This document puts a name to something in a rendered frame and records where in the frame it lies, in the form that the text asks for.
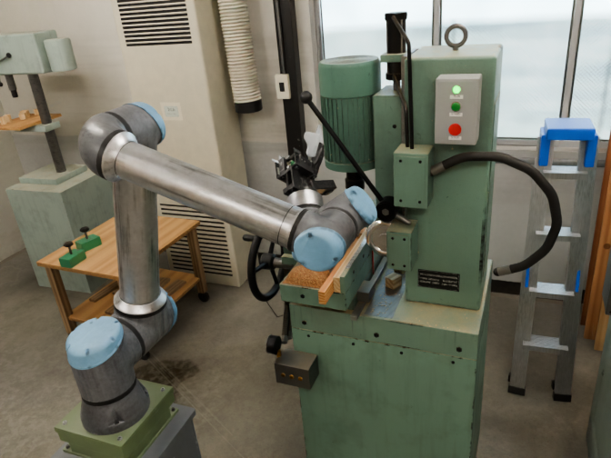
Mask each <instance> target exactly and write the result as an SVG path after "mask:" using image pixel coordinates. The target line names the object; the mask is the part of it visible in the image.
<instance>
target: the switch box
mask: <svg viewBox="0 0 611 458"><path fill-rule="evenodd" d="M455 85H459V86H460V87H461V92H460V93H459V94H454V93H453V90H452V89H453V87H454V86H455ZM481 89H482V74H458V75H440V76H438V77H437V79H436V118H435V144H473V145H475V144H476V142H477V140H478V136H479V121H480V105H481ZM450 95H462V96H463V99H450ZM453 102H459V103H460V104H461V109H460V110H459V111H457V112H454V111H453V110H452V109H451V104H452V103H453ZM449 113H463V114H462V116H449ZM451 124H459V125H460V126H461V128H462V130H461V133H460V134H459V135H456V136H461V140H448V137H449V136H454V135H451V134H450V133H449V131H448V128H449V126H450V125H451Z"/></svg>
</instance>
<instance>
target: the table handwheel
mask: <svg viewBox="0 0 611 458"><path fill-rule="evenodd" d="M262 239H263V238H262V237H259V236H257V235H255V237H254V240H253V242H252V244H251V247H250V251H249V255H248V262H247V278H248V283H249V287H250V290H251V292H252V294H253V296H254V297H255V298H256V299H257V300H258V301H261V302H266V301H269V300H271V299H272V298H273V297H274V296H275V295H276V294H277V292H278V291H279V289H280V286H279V285H280V283H281V282H282V281H283V280H284V269H290V270H292V269H293V267H294V265H290V264H282V259H281V258H277V256H276V254H273V252H274V247H275V243H273V242H271V243H270V247H269V251H268V253H263V254H262V255H261V257H260V265H258V266H257V267H255V263H256V257H257V252H258V249H259V245H260V244H261V241H262ZM276 268H279V270H278V274H277V276H276V274H275V269H276ZM261 269H266V270H270V273H271V275H272V276H273V279H274V282H275V283H274V285H273V286H272V288H271V289H270V291H269V292H267V293H266V294H262V293H261V292H260V290H259V288H258V286H257V282H256V278H255V274H256V273H257V272H258V271H260V270H261Z"/></svg>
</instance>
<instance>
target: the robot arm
mask: <svg viewBox="0 0 611 458"><path fill-rule="evenodd" d="M164 139H165V122H164V120H163V118H162V116H161V115H160V114H159V113H158V112H157V111H156V110H155V109H154V107H153V106H151V105H148V104H146V103H143V102H134V103H131V104H130V103H129V104H124V105H122V106H120V107H117V108H115V109H112V110H109V111H106V112H104V113H101V114H96V115H94V116H92V117H91V118H90V119H88V120H87V121H86V122H85V124H84V125H83V127H82V128H81V131H80V133H79V137H78V147H79V152H80V155H81V157H82V159H83V161H84V162H85V164H86V166H87V167H88V168H89V169H90V170H91V171H92V172H93V173H94V174H96V175H98V176H99V177H101V178H103V179H105V180H107V181H110V182H112V190H113V202H114V215H115V239H116V251H117V263H118V276H119V289H120V290H118V291H117V292H116V293H115V296H114V313H113V314H112V315H111V316H101V317H100V318H99V319H96V318H93V319H90V320H88V321H86V322H84V323H82V324H80V325H78V326H77V327H76V328H75V330H74V331H73V332H71V333H70V334H69V336H68V337H67V339H66V343H65V349H66V353H67V360H68V362H69V364H70V366H71V369H72V372H73V375H74V377H75V381H76V384H77V387H78V390H79V393H80V394H81V397H82V403H81V411H80V419H81V422H82V425H83V426H84V428H85V429H86V430H87V431H88V432H90V433H92V434H96V435H109V434H114V433H120V432H122V431H124V430H126V429H128V428H130V427H131V426H133V425H134V424H136V423H137V422H139V421H140V420H141V419H142V418H143V417H144V415H145V414H146V412H147V410H148V408H149V405H150V397H149V394H148V391H147V390H146V388H145V387H144V386H143V385H142V384H141V383H140V381H139V380H138V379H137V378H136V376H135V370H134V365H135V364H136V363H137V362H138V361H139V360H140V359H141V358H142V357H143V356H144V355H145V354H146V353H147V352H148V351H149V350H150V349H151V348H152V347H153V346H154V345H155V344H156V343H158V342H159V341H160V340H161V339H162V338H163V337H164V336H165V335H166V334H167V333H168V332H169V331H170V330H171V328H172V327H173V326H174V324H175V322H176V319H177V308H176V305H175V301H174V300H173V298H172V297H171V296H168V295H167V292H166V291H165V290H164V289H163V288H162V287H160V280H159V246H158V213H157V194H160V195H162V196H164V197H166V198H169V199H171V200H173V201H176V202H178V203H180V204H183V205H186V206H188V207H190V208H193V209H195V210H197V211H199V212H201V213H204V214H207V215H210V216H212V217H214V218H216V219H218V220H221V221H223V222H225V223H228V224H231V225H233V226H235V227H238V228H240V229H242V230H245V231H247V232H249V233H251V234H255V235H257V236H259V237H262V238H264V239H266V240H268V241H270V242H273V243H275V244H279V245H281V246H283V247H285V248H286V249H287V250H289V251H291V252H292V256H293V258H294V259H295V260H296V261H297V262H299V263H300V264H301V265H303V266H304V267H305V268H307V269H309V270H312V271H317V272H323V271H327V270H329V269H331V268H333V267H334V266H335V265H336V264H337V263H339V262H340V261H341V260H342V259H343V257H344V256H345V253H346V250H347V249H348V248H349V246H350V245H351V243H352V242H353V241H354V240H355V239H356V238H357V236H358V235H359V233H360V232H361V230H362V229H364V228H365V227H367V226H368V225H371V224H372V223H373V222H374V221H375V220H376V218H377V211H376V207H375V205H374V203H373V201H372V199H371V198H370V197H369V195H368V194H367V193H366V192H365V191H364V190H363V189H361V188H360V187H358V186H351V187H350V188H348V189H345V191H344V192H343V193H341V194H340V195H338V196H337V197H335V198H334V199H332V200H331V201H329V202H328V203H326V204H324V202H323V197H322V195H328V194H331V193H332V192H334V190H335V189H336V188H337V187H336V184H335V182H334V180H320V181H315V178H317V174H318V171H319V167H320V165H321V163H322V161H323V157H324V138H323V132H322V128H321V125H318V126H317V129H316V133H310V132H305V134H304V139H305V141H306V143H307V149H306V154H307V156H309V157H312V159H311V161H310V160H307V159H306V158H305V157H303V156H302V155H301V152H300V151H299V150H297V149H295V148H293V149H294V153H293V154H292V155H291V156H290V155H289V156H288V157H286V158H284V157H282V156H281V155H279V160H278V161H276V160H274V159H272V161H273V162H275V172H276V179H278V180H280V181H282V182H284V183H286V188H285V189H283V193H284V195H286V196H288V197H287V199H286V201H285V202H284V201H282V200H279V199H277V198H274V197H273V196H270V195H268V194H264V193H261V192H259V191H257V190H255V189H252V188H250V187H247V186H244V185H242V184H239V183H236V182H234V181H231V180H229V179H226V178H224V177H222V176H220V175H217V174H213V173H211V172H208V171H206V170H204V169H202V168H199V167H197V166H194V165H192V164H189V163H186V162H184V161H181V160H179V159H176V158H174V157H172V156H170V155H167V154H163V153H160V152H158V151H157V146H158V145H159V144H161V143H162V141H163V140H164ZM277 167H278V168H279V172H280V174H278V172H277Z"/></svg>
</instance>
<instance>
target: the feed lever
mask: <svg viewBox="0 0 611 458"><path fill-rule="evenodd" d="M299 98H300V101H301V102H302V103H303V104H308V105H309V106H310V108H311V109H312V111H313V112H314V113H315V115H316V116H317V118H318V119H319V120H320V122H321V123H322V124H323V126H324V127H325V129H326V130H327V132H328V133H329V134H330V135H331V136H332V137H333V139H334V140H335V142H336V143H337V145H338V146H339V147H340V149H341V150H342V151H343V153H344V154H345V155H346V157H347V159H348V160H349V161H350V163H351V164H352V165H353V167H354V168H355V169H356V170H357V172H358V173H359V174H360V176H361V177H362V178H363V180H364V181H365V182H366V184H367V185H368V187H369V188H370V190H371V191H372V192H373V194H374V195H375V196H376V198H377V199H378V201H379V203H378V205H377V206H376V211H377V217H378V218H379V219H380V220H382V221H384V222H390V221H392V220H394V219H395V218H397V219H398V220H400V221H401V222H403V223H404V224H411V221H410V220H409V219H407V218H406V217H404V216H403V215H401V214H400V213H399V209H400V206H394V197H393V196H385V197H382V196H381V194H380V193H379V192H378V191H377V190H376V188H375V187H374V185H373V184H372V183H371V181H370V180H369V178H368V177H367V176H366V174H365V173H364V171H363V170H362V169H361V167H360V166H359V164H358V163H357V162H356V160H355V159H354V157H353V156H352V155H351V154H350V153H349V151H348V150H347V149H346V147H345V146H344V144H343V143H342V142H341V140H340V139H339V137H338V136H337V135H336V133H335V132H334V130H333V129H332V128H331V126H330V125H329V123H328V122H327V121H326V119H325V118H324V117H323V116H322V115H321V113H320V112H319V110H318V109H317V108H316V106H315V105H314V103H313V102H312V98H313V96H312V94H311V93H310V92H308V91H304V92H302V93H301V94H300V97H299Z"/></svg>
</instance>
